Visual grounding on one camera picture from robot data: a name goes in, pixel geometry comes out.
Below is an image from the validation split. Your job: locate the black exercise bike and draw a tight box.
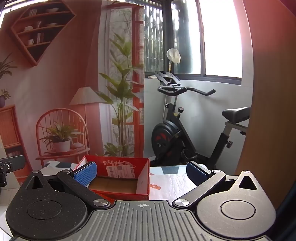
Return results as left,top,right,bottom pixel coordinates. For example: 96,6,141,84
151,71,252,168

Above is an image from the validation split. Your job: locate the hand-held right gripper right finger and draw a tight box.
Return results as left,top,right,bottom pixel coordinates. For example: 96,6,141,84
172,161,264,208

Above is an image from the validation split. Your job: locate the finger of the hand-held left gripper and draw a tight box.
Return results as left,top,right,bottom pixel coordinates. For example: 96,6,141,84
0,155,25,188

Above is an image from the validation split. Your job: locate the red cardboard box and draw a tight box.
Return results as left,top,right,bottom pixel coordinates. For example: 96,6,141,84
73,155,151,201

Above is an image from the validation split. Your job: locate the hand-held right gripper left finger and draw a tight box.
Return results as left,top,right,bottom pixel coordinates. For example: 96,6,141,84
22,161,111,208

